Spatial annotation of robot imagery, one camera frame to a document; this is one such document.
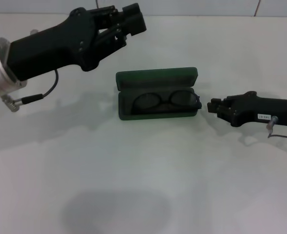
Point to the black thin-framed glasses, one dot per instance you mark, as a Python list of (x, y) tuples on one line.
[(198, 102)]

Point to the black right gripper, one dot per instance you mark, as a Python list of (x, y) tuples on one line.
[(267, 109)]

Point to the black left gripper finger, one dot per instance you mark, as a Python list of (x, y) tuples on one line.
[(137, 25), (131, 11)]

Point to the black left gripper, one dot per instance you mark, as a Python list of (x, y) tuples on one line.
[(48, 48)]

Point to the green glasses case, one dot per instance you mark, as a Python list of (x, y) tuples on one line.
[(158, 78)]

